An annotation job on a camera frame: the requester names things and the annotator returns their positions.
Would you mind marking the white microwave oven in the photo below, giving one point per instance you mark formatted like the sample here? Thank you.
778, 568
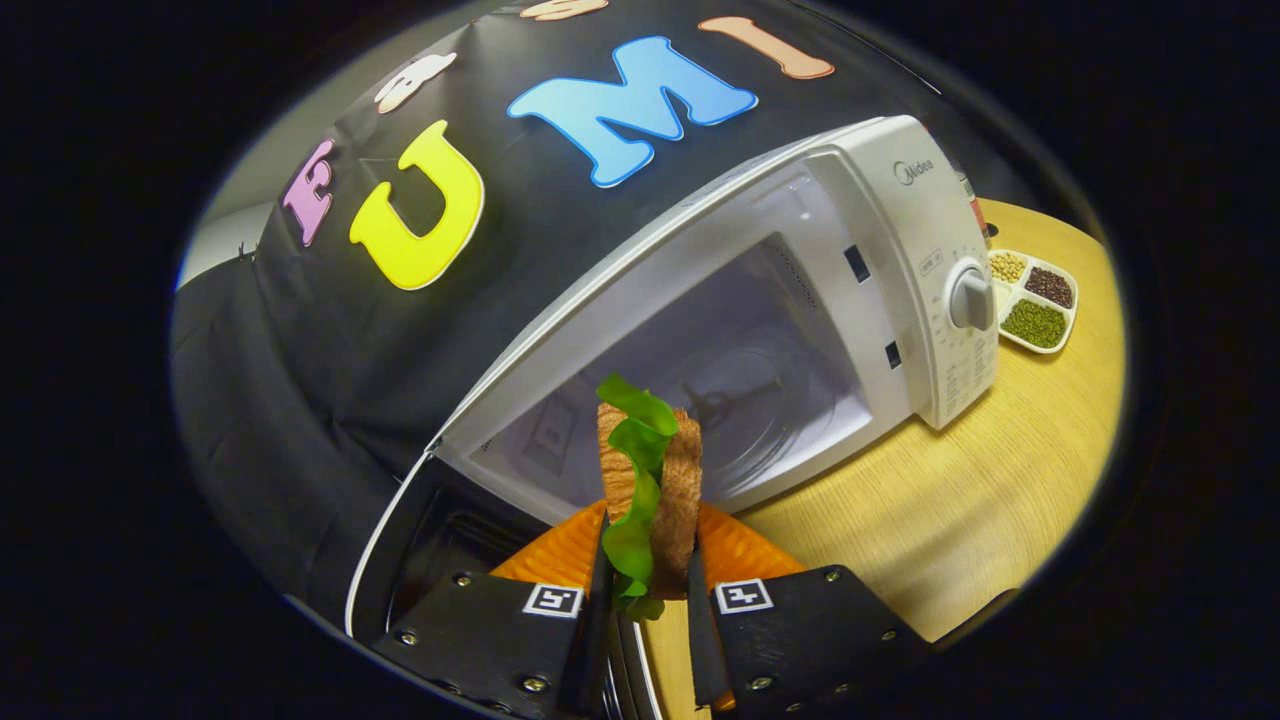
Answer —
900, 260

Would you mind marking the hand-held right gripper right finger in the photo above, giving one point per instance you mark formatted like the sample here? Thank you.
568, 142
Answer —
800, 640

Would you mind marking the white divided bean dish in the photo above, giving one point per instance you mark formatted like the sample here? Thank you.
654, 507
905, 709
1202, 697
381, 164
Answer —
1035, 300

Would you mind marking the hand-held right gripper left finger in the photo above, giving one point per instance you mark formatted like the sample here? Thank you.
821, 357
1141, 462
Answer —
480, 640

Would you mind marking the toast lettuce sandwich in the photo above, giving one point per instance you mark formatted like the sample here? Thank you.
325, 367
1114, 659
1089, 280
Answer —
680, 490

